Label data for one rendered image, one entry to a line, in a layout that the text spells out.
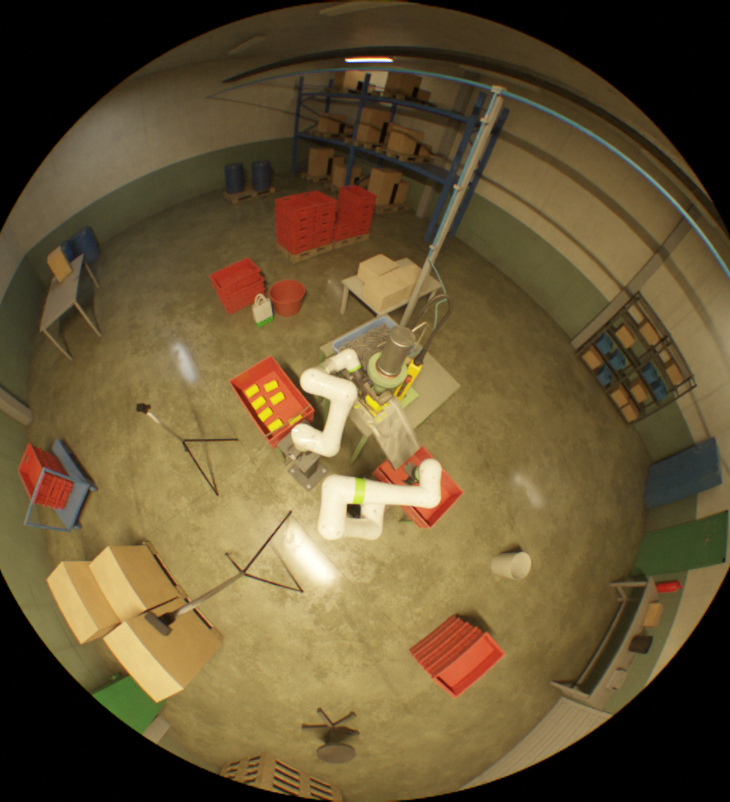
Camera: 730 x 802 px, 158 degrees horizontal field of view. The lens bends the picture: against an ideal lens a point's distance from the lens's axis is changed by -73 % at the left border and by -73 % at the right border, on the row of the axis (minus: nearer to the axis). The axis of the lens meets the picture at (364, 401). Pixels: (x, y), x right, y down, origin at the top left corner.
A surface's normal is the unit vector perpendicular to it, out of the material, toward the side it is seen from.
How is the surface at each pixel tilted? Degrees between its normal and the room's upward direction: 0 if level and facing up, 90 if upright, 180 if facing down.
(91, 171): 90
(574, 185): 90
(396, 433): 30
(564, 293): 90
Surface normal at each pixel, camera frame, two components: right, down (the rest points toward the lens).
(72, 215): 0.65, 0.73
